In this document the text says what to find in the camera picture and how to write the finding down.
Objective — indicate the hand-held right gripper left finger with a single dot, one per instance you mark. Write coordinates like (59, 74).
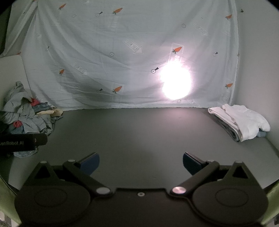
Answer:
(90, 163)

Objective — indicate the carrot printed backdrop sheet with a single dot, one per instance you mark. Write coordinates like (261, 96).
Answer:
(98, 54)

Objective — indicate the pile of clothes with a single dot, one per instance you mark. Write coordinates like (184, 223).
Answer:
(21, 102)

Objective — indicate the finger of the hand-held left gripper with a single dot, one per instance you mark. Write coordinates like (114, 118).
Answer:
(41, 139)

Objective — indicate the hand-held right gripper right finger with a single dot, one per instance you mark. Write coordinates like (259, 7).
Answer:
(191, 163)

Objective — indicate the folded blue garment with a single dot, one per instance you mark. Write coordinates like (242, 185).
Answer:
(261, 133)

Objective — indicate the folded white garment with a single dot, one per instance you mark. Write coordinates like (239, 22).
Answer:
(242, 120)

